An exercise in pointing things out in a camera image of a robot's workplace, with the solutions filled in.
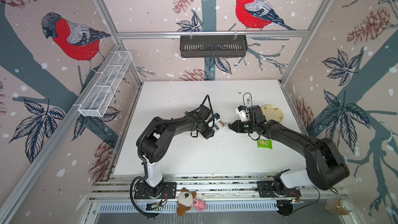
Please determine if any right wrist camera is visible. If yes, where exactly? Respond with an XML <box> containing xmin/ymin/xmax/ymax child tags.
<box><xmin>236</xmin><ymin>105</ymin><xmax>250</xmax><ymax>122</ymax></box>

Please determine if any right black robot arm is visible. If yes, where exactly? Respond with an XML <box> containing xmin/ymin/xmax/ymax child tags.
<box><xmin>228</xmin><ymin>105</ymin><xmax>350</xmax><ymax>196</ymax></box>

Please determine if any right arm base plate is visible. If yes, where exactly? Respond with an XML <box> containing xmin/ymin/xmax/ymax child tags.
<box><xmin>256</xmin><ymin>180</ymin><xmax>301</xmax><ymax>198</ymax></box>

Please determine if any black right base cable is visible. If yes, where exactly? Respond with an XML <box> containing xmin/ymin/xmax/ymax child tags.
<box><xmin>290</xmin><ymin>186</ymin><xmax>321</xmax><ymax>215</ymax></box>

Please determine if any cream ceramic plate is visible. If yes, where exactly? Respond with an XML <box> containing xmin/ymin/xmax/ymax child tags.
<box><xmin>261</xmin><ymin>104</ymin><xmax>284</xmax><ymax>122</ymax></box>

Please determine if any green snack packet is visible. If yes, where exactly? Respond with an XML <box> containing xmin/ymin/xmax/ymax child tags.
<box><xmin>257</xmin><ymin>139</ymin><xmax>273</xmax><ymax>149</ymax></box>

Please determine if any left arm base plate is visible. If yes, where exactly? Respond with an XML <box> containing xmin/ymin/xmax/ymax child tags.
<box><xmin>133</xmin><ymin>181</ymin><xmax>177</xmax><ymax>200</ymax></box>

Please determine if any pink plush toy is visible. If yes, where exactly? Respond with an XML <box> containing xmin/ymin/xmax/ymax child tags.
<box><xmin>193</xmin><ymin>199</ymin><xmax>206</xmax><ymax>212</ymax></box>

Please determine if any amber plastic jar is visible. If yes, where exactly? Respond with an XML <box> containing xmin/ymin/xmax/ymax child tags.
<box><xmin>324</xmin><ymin>198</ymin><xmax>354</xmax><ymax>216</ymax></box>

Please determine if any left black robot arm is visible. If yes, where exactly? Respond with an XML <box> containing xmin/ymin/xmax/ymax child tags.
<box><xmin>136</xmin><ymin>95</ymin><xmax>219</xmax><ymax>198</ymax></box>

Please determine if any black base cable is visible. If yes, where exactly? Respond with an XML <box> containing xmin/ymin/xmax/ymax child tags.
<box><xmin>129</xmin><ymin>175</ymin><xmax>164</xmax><ymax>219</ymax></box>
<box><xmin>290</xmin><ymin>186</ymin><xmax>321</xmax><ymax>215</ymax></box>

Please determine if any white red remote control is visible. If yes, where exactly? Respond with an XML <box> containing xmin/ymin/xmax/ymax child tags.
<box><xmin>213</xmin><ymin>120</ymin><xmax>227</xmax><ymax>134</ymax></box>

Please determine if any black wire wall basket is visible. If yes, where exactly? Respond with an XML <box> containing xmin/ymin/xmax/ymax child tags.
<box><xmin>180</xmin><ymin>35</ymin><xmax>248</xmax><ymax>58</ymax></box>

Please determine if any brown white plush dog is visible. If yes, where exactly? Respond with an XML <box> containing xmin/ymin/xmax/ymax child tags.
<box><xmin>177</xmin><ymin>187</ymin><xmax>197</xmax><ymax>216</ymax></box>

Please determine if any black left base cable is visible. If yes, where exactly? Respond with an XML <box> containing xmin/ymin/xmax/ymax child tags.
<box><xmin>129</xmin><ymin>175</ymin><xmax>164</xmax><ymax>219</ymax></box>

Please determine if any white wire wall basket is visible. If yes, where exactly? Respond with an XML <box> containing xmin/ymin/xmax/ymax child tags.
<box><xmin>78</xmin><ymin>51</ymin><xmax>132</xmax><ymax>118</ymax></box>

